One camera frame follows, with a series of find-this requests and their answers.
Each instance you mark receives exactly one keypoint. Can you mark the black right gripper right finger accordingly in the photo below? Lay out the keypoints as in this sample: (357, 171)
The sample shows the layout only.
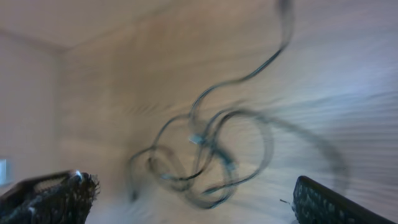
(315, 203)

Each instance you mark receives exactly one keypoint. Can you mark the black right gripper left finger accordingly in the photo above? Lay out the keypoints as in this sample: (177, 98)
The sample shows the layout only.
(63, 197)

